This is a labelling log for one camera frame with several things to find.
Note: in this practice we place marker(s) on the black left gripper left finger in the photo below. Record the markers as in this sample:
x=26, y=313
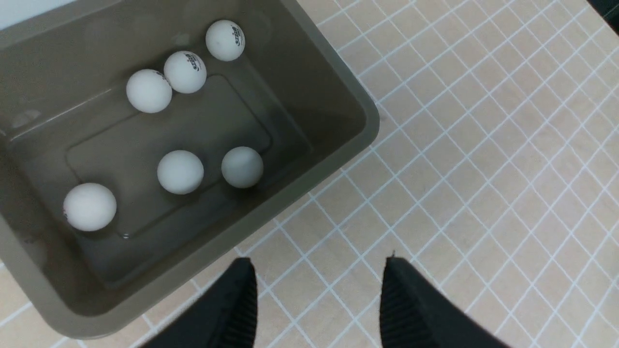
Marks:
x=225, y=316

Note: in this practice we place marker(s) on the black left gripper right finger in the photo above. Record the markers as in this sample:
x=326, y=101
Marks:
x=414, y=314

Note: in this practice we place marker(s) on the plain white ball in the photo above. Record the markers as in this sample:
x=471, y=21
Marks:
x=180, y=172

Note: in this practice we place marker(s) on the olive green plastic bin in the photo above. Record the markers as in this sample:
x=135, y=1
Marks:
x=66, y=120

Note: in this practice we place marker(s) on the white ball logo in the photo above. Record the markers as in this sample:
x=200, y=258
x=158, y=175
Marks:
x=185, y=71

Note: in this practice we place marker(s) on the checkered beige tablecloth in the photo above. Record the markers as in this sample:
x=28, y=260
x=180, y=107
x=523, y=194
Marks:
x=495, y=172

